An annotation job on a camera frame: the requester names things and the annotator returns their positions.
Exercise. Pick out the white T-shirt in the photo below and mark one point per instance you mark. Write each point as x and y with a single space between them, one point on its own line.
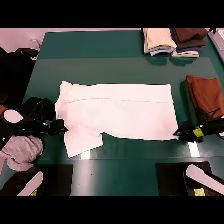
126 111

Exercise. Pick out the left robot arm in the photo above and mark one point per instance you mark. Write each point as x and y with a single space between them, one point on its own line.
31 123

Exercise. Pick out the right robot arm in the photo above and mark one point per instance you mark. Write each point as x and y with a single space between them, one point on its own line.
213 125

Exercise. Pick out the dark green garment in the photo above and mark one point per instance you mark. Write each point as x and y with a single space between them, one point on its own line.
187 103

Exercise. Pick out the light blue garment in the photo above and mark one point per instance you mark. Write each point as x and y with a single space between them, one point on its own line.
162 51

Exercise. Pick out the beige garment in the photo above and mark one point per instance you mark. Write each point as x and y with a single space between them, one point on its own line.
159 38

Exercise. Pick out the rust brown garment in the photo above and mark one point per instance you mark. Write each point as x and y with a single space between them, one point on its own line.
206 96

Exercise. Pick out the lilac garment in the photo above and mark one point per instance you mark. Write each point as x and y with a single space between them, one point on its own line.
21 150

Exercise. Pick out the black garment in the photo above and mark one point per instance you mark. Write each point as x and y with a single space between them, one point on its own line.
13 76

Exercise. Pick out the dark brown garment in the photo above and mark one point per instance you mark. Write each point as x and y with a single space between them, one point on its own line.
190 33

